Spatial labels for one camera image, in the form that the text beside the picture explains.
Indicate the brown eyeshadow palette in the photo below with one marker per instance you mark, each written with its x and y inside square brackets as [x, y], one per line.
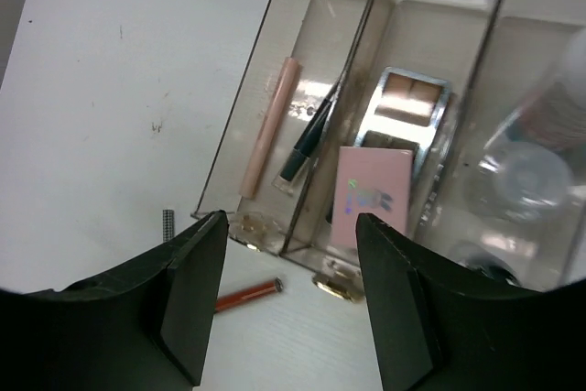
[404, 112]

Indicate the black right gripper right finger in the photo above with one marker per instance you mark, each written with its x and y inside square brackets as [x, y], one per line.
[440, 326]

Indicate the black concealer stick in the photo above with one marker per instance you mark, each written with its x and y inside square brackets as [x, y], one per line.
[306, 144]

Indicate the clear three-slot organizer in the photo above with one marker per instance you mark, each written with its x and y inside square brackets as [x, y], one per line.
[459, 122]

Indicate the pink slim tube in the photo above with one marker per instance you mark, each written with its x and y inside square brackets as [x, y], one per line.
[286, 82]

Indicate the grey checkered eyeliner pencil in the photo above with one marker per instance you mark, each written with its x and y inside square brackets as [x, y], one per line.
[168, 225]

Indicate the clear white-capped bottle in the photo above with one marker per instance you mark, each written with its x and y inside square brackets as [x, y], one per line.
[519, 182]

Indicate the red black lip gloss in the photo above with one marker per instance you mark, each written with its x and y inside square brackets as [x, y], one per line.
[245, 295]

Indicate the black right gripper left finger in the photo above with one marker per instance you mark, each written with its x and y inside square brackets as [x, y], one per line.
[142, 325]

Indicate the pink square compact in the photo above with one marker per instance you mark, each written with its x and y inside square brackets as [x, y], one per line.
[371, 180]

